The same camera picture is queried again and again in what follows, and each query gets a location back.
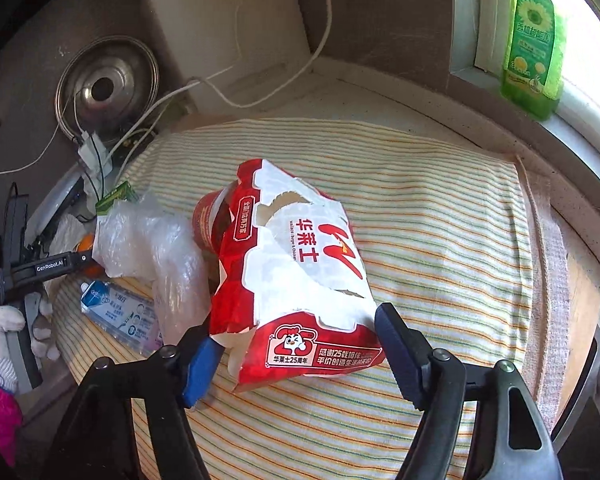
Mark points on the clear plastic bag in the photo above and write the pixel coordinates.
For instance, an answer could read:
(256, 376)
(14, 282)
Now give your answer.
(145, 245)

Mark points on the green and white drink carton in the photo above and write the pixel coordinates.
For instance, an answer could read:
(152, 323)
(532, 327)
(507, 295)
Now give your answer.
(115, 195)

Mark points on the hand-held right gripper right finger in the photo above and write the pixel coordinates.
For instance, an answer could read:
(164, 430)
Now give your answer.
(400, 355)

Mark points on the red paper noodle bowl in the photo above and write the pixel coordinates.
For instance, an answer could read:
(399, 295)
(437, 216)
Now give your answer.
(205, 220)

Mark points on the wooden board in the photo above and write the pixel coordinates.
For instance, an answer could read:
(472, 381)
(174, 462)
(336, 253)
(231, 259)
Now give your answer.
(582, 300)

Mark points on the red and white paper bag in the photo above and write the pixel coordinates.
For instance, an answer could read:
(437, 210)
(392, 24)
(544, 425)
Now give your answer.
(300, 260)

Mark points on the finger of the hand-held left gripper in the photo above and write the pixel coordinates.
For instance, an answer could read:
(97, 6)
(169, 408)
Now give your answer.
(84, 258)

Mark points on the orange round object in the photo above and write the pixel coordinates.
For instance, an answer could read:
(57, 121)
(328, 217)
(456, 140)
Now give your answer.
(85, 244)

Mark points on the crumpled white tissue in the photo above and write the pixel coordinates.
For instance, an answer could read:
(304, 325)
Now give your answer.
(70, 232)

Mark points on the steel pot lid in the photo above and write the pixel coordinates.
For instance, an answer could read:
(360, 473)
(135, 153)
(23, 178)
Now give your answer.
(120, 65)

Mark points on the striped cloth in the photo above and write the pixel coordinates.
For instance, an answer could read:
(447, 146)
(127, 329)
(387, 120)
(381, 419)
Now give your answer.
(430, 210)

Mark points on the person's left hand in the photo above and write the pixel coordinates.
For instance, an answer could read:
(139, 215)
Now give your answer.
(5, 320)

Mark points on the blue and white toothpaste tube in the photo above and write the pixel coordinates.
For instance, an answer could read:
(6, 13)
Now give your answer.
(115, 310)

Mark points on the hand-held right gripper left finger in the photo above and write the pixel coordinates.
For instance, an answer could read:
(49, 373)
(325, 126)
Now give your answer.
(202, 367)

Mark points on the white window frame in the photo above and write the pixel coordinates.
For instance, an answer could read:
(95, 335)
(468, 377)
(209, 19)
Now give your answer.
(485, 20)

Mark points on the white usb charger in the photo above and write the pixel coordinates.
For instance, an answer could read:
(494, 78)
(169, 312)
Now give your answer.
(92, 152)

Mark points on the green dish soap bottle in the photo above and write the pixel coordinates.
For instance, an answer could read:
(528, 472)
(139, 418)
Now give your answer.
(530, 50)

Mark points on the white plastic board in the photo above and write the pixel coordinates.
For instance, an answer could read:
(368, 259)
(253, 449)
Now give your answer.
(220, 20)

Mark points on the white curved plastic rim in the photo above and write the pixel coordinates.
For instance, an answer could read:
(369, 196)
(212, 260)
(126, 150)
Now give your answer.
(55, 195)

